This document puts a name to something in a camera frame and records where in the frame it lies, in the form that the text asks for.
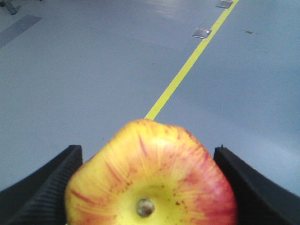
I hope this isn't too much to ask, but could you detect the far silver floor plate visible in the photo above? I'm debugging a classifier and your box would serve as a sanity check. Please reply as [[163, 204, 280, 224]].
[[216, 0, 233, 9]]

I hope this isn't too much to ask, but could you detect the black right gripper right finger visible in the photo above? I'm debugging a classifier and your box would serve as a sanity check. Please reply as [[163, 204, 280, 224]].
[[213, 146, 300, 225]]

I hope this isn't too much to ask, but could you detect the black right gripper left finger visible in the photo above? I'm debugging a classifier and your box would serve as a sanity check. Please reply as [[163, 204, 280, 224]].
[[0, 145, 83, 225]]

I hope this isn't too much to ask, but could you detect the silver floor socket plate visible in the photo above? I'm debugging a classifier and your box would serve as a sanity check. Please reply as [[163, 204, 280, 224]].
[[192, 28, 212, 39]]

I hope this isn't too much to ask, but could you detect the red yellow apple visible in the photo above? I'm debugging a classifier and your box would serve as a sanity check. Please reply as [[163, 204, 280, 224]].
[[65, 119, 238, 225]]

